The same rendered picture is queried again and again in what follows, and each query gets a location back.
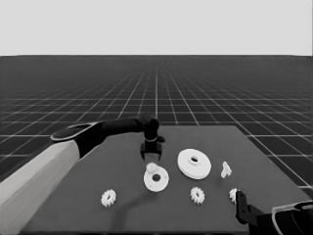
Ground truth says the small white T-shaped piece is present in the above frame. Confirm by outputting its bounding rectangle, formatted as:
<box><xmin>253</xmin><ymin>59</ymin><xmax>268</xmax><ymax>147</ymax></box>
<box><xmin>220</xmin><ymin>161</ymin><xmax>233</xmax><ymax>179</ymax></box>

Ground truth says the white round carrier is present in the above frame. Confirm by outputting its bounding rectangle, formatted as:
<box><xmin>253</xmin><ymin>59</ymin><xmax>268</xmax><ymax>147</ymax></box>
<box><xmin>143</xmin><ymin>164</ymin><xmax>170</xmax><ymax>193</ymax></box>

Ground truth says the small white toothed gear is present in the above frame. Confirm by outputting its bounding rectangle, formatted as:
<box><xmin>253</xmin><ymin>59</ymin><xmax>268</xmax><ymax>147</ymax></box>
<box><xmin>190</xmin><ymin>186</ymin><xmax>206</xmax><ymax>206</ymax></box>
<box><xmin>228</xmin><ymin>187</ymin><xmax>239</xmax><ymax>204</ymax></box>
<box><xmin>146</xmin><ymin>162</ymin><xmax>159</xmax><ymax>174</ymax></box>
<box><xmin>100</xmin><ymin>188</ymin><xmax>117</xmax><ymax>208</ymax></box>

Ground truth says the large thick white disc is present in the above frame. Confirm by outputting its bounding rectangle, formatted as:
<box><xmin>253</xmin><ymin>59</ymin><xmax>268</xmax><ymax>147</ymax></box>
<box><xmin>176</xmin><ymin>148</ymin><xmax>212</xmax><ymax>180</ymax></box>

